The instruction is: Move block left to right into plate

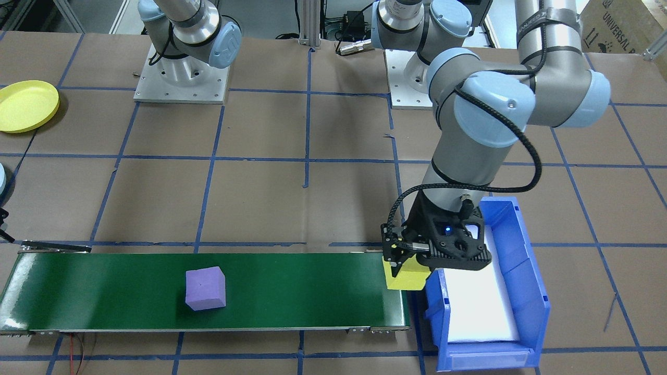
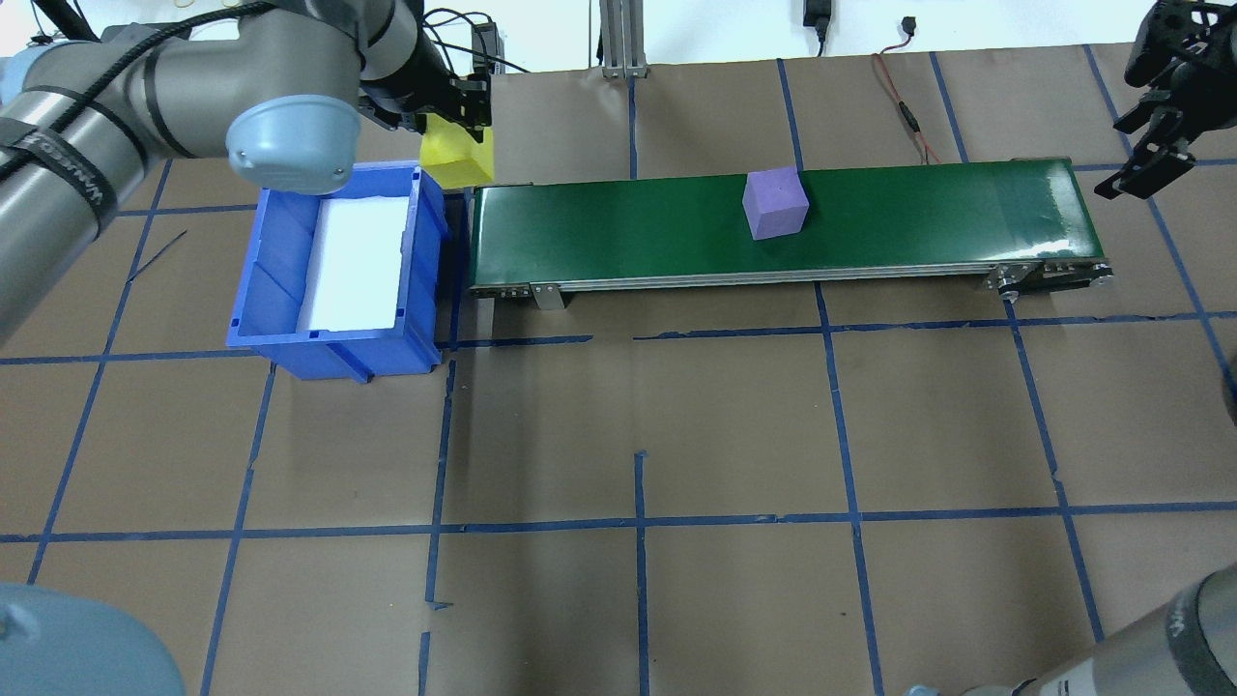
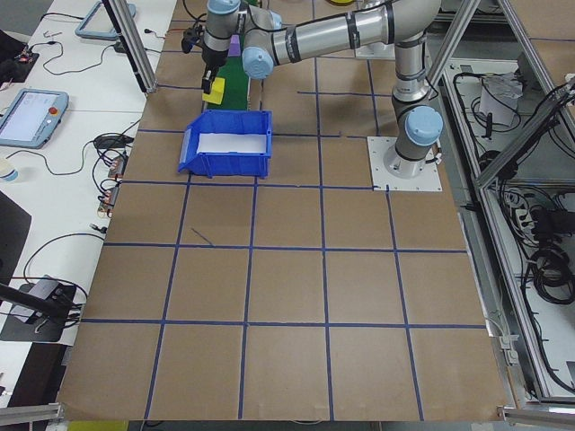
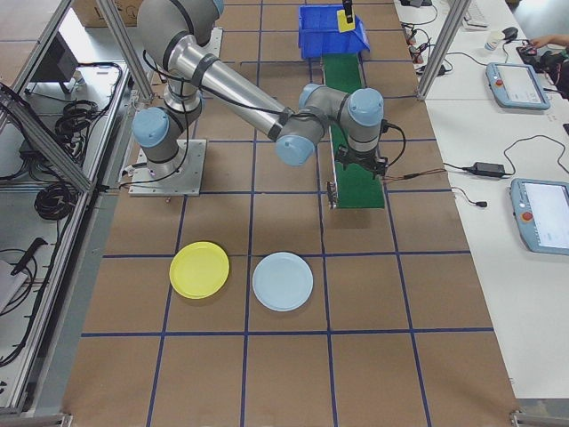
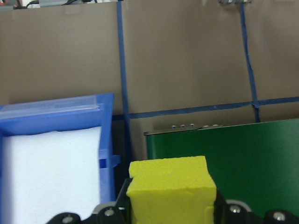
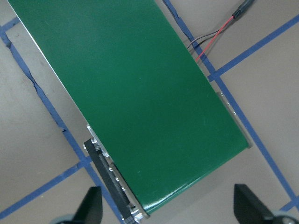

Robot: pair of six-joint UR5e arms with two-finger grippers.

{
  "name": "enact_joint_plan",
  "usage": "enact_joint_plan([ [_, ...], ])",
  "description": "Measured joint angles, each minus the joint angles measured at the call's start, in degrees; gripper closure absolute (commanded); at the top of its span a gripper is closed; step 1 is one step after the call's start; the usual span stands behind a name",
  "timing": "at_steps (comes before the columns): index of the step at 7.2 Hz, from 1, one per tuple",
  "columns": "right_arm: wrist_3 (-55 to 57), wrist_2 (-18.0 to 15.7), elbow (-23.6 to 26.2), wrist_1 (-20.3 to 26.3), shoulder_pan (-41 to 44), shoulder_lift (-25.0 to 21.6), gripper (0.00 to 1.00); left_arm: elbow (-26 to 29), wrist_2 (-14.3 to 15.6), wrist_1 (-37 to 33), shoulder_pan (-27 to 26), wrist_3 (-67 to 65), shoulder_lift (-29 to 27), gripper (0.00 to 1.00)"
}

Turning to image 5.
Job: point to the yellow foam block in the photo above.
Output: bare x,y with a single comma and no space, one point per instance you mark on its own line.
170,186

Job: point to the green conveyor belt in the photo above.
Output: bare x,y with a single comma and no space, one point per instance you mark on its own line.
252,163

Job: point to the white foam pad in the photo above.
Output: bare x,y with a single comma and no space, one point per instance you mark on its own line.
51,168

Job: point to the blue plastic storage bin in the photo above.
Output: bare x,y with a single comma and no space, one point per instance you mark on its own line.
46,112

